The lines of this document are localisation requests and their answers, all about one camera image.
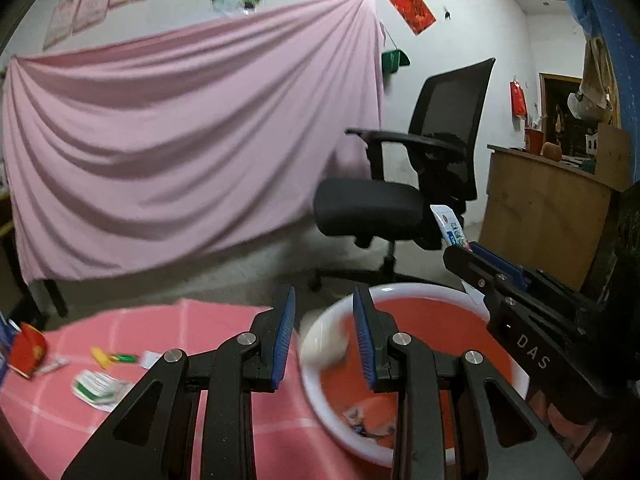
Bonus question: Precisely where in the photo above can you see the white tube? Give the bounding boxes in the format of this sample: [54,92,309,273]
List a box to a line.
[35,355,69,376]

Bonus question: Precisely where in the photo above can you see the green and white packet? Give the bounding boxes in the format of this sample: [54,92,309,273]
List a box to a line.
[72,369,132,413]

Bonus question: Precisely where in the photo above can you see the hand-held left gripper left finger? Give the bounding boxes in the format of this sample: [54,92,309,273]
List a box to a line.
[60,284,297,480]

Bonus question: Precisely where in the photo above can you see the pink hanging sheet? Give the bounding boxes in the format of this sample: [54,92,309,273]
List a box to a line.
[0,0,386,281]

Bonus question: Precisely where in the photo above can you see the group of wall certificates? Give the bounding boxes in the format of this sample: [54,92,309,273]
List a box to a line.
[42,0,223,51]

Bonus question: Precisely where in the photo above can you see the blue dotted curtain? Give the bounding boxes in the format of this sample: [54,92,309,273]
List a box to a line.
[564,0,640,186]

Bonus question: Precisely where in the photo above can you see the red pouch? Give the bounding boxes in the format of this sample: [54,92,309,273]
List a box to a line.
[9,322,48,378]

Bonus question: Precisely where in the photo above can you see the blue snack wrapper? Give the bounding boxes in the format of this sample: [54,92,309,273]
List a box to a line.
[342,407,396,441]

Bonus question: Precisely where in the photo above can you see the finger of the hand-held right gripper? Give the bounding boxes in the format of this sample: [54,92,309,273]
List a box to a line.
[469,242,539,292]
[444,244,522,307]

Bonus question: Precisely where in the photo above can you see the red bucket with white rim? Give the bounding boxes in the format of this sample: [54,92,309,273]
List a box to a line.
[299,282,531,468]

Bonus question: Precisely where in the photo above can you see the blue cardboard box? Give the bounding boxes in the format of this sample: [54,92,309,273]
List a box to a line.
[0,310,21,371]

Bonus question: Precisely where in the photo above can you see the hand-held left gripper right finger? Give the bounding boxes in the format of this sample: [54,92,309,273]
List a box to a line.
[351,287,586,480]

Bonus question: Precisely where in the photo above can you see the white and blue sachet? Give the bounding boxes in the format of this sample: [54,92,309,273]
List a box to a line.
[430,205,483,306]

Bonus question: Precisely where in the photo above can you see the cardboard sheet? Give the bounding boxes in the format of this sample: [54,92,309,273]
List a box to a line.
[595,125,633,191]

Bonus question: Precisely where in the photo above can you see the pale hanging bag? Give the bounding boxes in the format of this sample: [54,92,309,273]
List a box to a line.
[567,35,616,122]

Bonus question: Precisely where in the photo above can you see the black office chair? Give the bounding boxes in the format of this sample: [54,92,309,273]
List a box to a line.
[307,58,497,293]

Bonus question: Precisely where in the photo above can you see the red paper wall decoration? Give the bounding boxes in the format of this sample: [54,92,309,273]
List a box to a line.
[385,0,437,37]

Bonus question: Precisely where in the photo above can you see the red hanging ornament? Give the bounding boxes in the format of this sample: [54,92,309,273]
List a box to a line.
[509,79,528,117]

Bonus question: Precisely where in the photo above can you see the wooden door frame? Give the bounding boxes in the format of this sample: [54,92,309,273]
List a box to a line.
[538,73,621,161]

